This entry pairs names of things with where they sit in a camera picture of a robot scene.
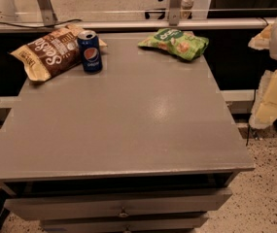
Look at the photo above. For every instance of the green snack bag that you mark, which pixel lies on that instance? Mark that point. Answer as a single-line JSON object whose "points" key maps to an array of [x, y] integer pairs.
{"points": [[176, 42]]}

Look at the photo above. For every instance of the upper grey drawer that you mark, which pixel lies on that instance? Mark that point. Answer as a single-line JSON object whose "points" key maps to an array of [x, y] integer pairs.
{"points": [[120, 204]]}

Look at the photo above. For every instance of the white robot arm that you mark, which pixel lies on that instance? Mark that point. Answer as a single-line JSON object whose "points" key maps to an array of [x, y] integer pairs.
{"points": [[266, 40]]}

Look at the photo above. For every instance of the blue pepsi can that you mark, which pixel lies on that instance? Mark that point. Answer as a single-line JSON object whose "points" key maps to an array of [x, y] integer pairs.
{"points": [[88, 43]]}

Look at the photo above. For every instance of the grey drawer cabinet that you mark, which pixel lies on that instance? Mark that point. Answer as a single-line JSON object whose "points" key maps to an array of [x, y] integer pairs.
{"points": [[148, 122]]}

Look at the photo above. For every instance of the lower grey drawer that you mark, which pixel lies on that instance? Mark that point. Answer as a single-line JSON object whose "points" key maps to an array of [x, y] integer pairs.
{"points": [[114, 224]]}

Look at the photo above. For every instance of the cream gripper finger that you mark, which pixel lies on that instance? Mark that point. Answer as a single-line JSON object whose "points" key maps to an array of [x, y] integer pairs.
{"points": [[264, 111]]}

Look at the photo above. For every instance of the grey drawer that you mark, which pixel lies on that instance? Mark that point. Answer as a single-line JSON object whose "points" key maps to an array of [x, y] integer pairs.
{"points": [[120, 204], [114, 224]]}

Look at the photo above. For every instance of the brown white chip bag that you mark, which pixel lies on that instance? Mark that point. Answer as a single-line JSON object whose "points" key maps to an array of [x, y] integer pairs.
{"points": [[50, 55]]}

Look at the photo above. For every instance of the metal rail frame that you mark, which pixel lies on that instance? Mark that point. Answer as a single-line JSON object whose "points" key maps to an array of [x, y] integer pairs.
{"points": [[145, 15]]}

